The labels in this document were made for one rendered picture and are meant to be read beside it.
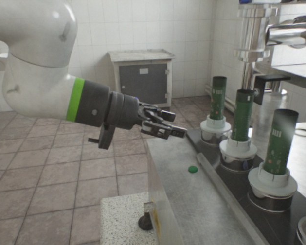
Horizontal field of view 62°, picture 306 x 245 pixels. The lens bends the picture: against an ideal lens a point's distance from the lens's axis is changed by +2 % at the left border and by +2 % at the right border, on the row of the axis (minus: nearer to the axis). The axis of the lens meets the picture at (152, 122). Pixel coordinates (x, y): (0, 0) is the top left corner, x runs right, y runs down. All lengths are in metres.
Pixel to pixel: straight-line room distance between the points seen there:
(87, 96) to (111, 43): 3.44
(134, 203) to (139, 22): 3.32
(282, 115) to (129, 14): 3.62
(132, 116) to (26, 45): 0.23
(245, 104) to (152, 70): 2.90
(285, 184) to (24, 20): 0.47
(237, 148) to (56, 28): 0.39
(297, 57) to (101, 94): 0.41
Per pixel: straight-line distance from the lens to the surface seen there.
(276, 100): 0.66
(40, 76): 0.48
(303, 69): 0.58
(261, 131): 0.69
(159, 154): 0.60
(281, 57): 0.60
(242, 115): 0.50
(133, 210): 0.85
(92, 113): 0.50
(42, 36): 0.46
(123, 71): 3.29
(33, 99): 0.50
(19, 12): 0.46
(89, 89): 0.51
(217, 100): 0.59
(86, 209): 2.03
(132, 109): 0.52
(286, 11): 0.59
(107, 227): 0.81
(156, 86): 3.41
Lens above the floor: 1.33
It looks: 24 degrees down
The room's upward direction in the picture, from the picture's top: 1 degrees counter-clockwise
